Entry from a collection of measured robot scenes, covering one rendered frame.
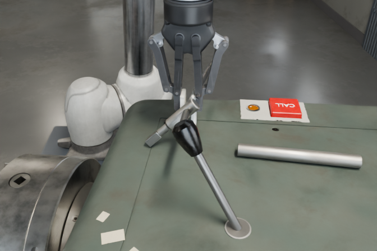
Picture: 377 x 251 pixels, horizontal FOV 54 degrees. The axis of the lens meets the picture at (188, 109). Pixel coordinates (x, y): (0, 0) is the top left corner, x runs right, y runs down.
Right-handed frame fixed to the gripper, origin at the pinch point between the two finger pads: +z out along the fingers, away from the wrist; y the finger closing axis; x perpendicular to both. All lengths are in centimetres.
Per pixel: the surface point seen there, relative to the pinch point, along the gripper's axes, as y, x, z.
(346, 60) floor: -141, -328, 131
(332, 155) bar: -24.3, 6.4, 3.3
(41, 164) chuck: 25.1, 8.5, 7.6
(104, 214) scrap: 9.9, 20.5, 5.4
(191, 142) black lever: -2.2, 19.3, -7.5
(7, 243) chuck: 24.8, 22.4, 11.1
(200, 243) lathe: -3.9, 23.9, 5.4
